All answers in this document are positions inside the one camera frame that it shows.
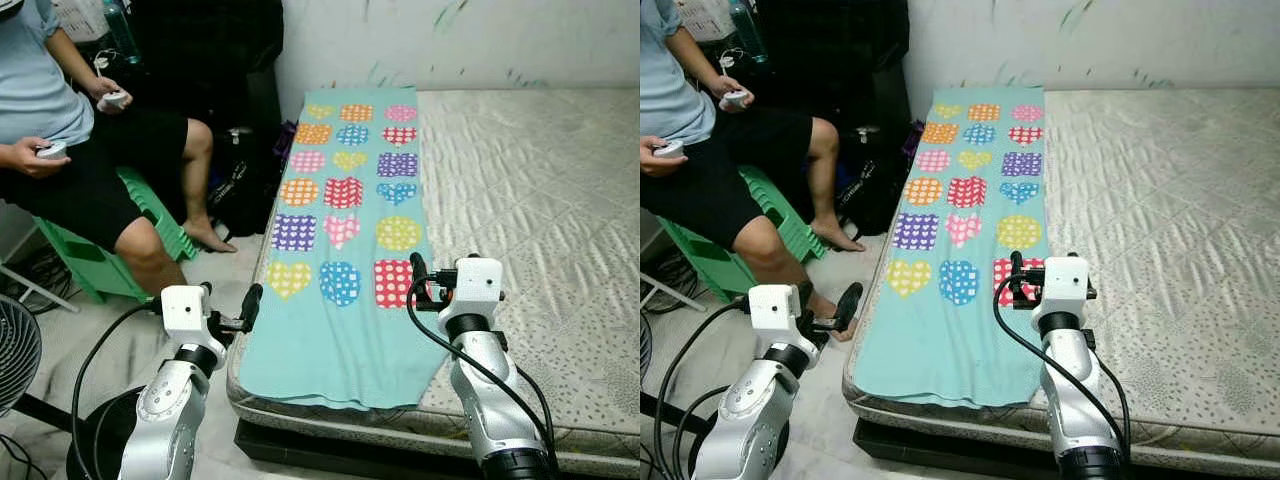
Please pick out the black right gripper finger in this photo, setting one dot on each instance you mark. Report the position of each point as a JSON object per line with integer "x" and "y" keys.
{"x": 1017, "y": 278}
{"x": 418, "y": 278}

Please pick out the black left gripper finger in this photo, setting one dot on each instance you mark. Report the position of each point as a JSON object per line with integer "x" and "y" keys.
{"x": 204, "y": 292}
{"x": 251, "y": 305}
{"x": 850, "y": 304}
{"x": 804, "y": 293}

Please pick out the white handheld controller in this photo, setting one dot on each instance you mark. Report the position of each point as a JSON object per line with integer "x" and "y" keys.
{"x": 52, "y": 151}
{"x": 672, "y": 149}
{"x": 116, "y": 100}
{"x": 738, "y": 99}

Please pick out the person's left forearm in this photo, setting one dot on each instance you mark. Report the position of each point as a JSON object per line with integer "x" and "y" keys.
{"x": 75, "y": 60}
{"x": 700, "y": 60}

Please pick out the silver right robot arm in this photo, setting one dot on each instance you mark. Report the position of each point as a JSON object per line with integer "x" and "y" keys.
{"x": 1075, "y": 400}
{"x": 495, "y": 400}

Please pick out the person's right hand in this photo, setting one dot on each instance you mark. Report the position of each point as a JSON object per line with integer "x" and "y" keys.
{"x": 655, "y": 166}
{"x": 20, "y": 162}

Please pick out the person's left hand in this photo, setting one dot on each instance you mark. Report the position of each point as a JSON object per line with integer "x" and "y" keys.
{"x": 724, "y": 85}
{"x": 100, "y": 85}

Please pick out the teal heart patterned blanket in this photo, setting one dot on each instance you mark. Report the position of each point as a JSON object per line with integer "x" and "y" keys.
{"x": 940, "y": 350}
{"x": 330, "y": 350}

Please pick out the green plastic stool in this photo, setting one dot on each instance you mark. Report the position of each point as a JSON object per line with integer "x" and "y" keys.
{"x": 705, "y": 268}
{"x": 80, "y": 268}

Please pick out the grey patterned mattress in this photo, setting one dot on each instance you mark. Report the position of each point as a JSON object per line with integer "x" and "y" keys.
{"x": 1160, "y": 200}
{"x": 540, "y": 200}

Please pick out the person's black shorts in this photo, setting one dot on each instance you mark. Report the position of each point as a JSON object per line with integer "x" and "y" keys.
{"x": 90, "y": 190}
{"x": 720, "y": 190}

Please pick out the person's grey blue shirt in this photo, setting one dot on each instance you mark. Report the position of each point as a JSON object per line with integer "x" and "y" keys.
{"x": 670, "y": 80}
{"x": 35, "y": 80}

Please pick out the teal water bottle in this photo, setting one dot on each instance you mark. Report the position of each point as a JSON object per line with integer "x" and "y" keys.
{"x": 122, "y": 30}
{"x": 748, "y": 30}

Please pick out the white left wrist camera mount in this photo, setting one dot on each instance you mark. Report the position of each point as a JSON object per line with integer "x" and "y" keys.
{"x": 185, "y": 310}
{"x": 772, "y": 308}

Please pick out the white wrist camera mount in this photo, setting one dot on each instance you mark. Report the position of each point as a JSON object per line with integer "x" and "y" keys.
{"x": 1065, "y": 280}
{"x": 772, "y": 308}
{"x": 185, "y": 310}
{"x": 478, "y": 280}

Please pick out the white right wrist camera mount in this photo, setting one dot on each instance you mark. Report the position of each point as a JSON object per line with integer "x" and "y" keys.
{"x": 1065, "y": 280}
{"x": 478, "y": 280}

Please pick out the dark bed frame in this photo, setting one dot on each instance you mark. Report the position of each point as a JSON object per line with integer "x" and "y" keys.
{"x": 920, "y": 452}
{"x": 300, "y": 452}

